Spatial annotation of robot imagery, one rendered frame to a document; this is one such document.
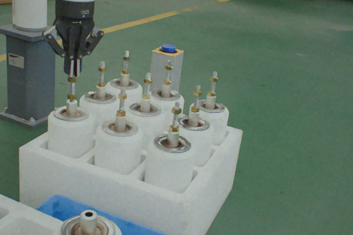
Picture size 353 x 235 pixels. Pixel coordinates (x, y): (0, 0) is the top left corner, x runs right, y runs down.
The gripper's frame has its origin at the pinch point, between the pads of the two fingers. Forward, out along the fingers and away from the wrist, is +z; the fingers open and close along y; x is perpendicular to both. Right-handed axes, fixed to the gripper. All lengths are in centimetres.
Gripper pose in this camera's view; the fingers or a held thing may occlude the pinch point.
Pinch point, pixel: (72, 66)
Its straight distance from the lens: 96.4
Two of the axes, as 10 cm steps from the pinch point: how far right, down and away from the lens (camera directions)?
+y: 7.8, -1.4, 6.0
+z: -1.2, 9.2, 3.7
